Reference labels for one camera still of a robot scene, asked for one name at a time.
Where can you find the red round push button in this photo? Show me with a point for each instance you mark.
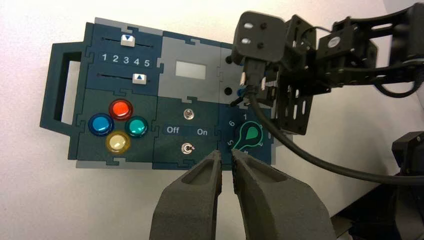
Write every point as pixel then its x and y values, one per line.
pixel 121 109

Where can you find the blue and grey task box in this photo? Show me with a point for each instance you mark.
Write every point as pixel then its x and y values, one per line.
pixel 172 106

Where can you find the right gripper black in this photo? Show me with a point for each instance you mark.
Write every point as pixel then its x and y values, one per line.
pixel 294 82

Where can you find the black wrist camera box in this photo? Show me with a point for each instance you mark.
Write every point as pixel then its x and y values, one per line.
pixel 258 36

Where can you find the yellow round push button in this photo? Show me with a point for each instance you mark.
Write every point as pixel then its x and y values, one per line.
pixel 117 142

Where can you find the green rotary knob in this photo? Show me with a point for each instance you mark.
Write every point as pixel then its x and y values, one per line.
pixel 250 134

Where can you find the green round push button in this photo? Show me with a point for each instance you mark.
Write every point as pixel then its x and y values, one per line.
pixel 136 126

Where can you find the white slider knob down arrow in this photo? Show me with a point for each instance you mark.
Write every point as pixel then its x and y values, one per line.
pixel 128 40

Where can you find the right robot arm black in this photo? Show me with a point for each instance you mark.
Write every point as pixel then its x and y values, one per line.
pixel 364 56

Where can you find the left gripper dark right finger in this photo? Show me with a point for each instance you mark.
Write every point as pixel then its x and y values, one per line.
pixel 281 208

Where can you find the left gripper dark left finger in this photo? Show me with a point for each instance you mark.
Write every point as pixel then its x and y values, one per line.
pixel 188 208

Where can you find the white slider knob up arrow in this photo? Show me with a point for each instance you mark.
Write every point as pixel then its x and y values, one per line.
pixel 139 78

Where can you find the metal toggle switch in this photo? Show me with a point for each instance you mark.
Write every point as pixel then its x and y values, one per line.
pixel 188 114
pixel 187 149

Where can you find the blue round push button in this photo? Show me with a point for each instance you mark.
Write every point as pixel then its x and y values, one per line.
pixel 101 124

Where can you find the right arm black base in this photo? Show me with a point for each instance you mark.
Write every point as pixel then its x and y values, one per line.
pixel 410 212

